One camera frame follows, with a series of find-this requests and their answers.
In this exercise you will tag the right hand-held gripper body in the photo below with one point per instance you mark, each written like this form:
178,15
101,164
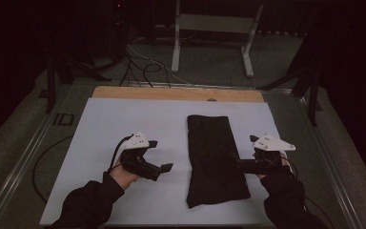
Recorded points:
273,143

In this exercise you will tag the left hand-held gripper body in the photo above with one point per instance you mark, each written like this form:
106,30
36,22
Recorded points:
136,141

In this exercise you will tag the black shorts with blue stripes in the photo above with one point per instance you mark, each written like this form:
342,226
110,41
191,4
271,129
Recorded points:
216,159

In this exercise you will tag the person's right hand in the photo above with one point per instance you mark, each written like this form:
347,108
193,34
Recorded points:
285,162

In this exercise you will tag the person's left hand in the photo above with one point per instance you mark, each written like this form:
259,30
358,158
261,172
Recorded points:
122,178

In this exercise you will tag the white table sheet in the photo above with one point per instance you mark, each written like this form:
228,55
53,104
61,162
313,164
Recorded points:
108,127

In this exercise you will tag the black metal stand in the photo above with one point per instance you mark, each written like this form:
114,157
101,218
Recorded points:
50,89
313,101

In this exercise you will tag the dark equipment tower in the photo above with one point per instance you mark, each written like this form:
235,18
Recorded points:
117,19

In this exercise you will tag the metal floor rail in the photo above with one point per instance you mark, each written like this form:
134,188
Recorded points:
16,173
330,168

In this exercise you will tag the white metal stand frame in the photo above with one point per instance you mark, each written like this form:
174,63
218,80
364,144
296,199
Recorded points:
216,24

